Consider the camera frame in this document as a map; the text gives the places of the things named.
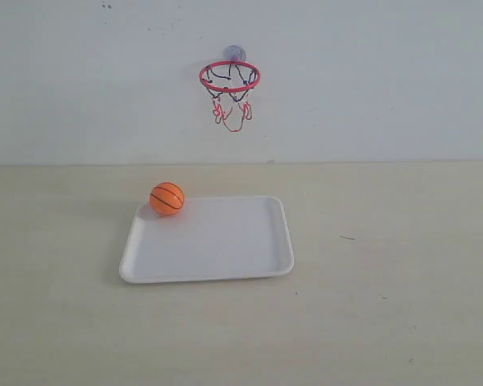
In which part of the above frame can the small orange toy basketball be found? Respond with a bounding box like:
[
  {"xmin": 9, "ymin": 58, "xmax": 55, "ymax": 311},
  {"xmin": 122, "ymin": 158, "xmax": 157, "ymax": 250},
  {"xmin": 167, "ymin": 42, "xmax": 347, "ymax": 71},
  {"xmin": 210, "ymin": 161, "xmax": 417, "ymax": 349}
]
[{"xmin": 149, "ymin": 182, "xmax": 185, "ymax": 216}]

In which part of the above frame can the clear suction cup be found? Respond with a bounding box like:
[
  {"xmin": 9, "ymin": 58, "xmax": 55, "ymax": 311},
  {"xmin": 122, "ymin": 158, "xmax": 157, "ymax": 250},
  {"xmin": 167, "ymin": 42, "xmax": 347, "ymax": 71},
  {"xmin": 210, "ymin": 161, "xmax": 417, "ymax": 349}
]
[{"xmin": 223, "ymin": 45, "xmax": 246, "ymax": 62}]

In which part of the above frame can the red mini basketball hoop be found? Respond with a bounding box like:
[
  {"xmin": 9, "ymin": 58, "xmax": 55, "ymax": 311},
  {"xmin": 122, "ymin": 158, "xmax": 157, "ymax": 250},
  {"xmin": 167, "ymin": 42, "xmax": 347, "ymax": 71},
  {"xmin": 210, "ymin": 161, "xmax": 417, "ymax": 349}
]
[{"xmin": 198, "ymin": 60, "xmax": 261, "ymax": 133}]

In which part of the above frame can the white rectangular plastic tray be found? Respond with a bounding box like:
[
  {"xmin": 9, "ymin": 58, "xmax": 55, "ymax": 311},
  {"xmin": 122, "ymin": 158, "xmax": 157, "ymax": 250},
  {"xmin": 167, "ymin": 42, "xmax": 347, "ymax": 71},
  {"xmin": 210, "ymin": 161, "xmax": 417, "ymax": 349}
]
[{"xmin": 119, "ymin": 195, "xmax": 295, "ymax": 284}]

